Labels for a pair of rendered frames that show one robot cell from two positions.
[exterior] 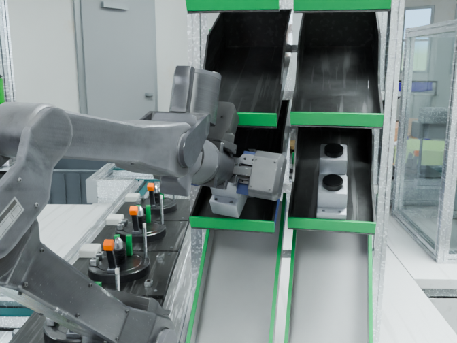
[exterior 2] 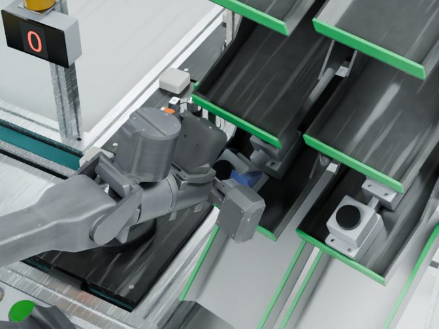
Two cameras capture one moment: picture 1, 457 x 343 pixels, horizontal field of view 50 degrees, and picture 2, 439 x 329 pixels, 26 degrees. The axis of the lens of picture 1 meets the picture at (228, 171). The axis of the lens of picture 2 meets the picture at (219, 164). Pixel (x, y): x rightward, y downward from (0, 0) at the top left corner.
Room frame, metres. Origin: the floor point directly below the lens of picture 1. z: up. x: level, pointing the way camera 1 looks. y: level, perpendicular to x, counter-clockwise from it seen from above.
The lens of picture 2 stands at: (-0.05, -0.38, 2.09)
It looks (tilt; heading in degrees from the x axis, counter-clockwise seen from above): 43 degrees down; 28
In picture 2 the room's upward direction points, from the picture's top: straight up
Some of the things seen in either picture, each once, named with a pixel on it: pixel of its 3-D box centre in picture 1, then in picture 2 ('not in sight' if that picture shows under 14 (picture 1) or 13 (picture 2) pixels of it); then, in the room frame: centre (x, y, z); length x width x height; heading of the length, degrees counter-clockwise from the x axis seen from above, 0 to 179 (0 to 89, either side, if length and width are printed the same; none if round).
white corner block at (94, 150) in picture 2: not in sight; (97, 164); (0.90, 0.35, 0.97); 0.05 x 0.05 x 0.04; 88
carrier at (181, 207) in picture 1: (155, 195); not in sight; (1.55, 0.24, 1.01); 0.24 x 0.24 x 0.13; 88
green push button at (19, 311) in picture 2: not in sight; (24, 313); (0.59, 0.28, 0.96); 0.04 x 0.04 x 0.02
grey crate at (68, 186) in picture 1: (91, 182); not in sight; (2.87, 0.82, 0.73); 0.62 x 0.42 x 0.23; 88
